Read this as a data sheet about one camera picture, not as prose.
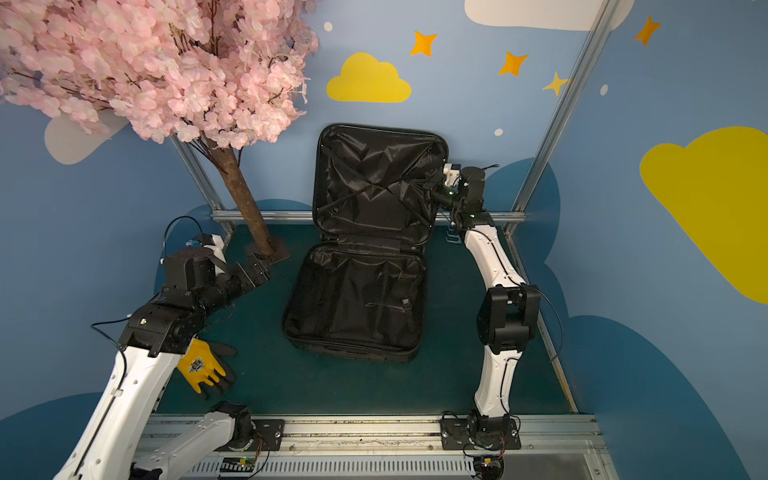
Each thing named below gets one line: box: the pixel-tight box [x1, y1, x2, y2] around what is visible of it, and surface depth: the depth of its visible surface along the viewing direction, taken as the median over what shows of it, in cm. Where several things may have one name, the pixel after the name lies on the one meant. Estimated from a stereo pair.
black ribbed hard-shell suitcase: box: [283, 125, 449, 363], surface depth 101 cm
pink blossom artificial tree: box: [0, 0, 319, 263], surface depth 53 cm
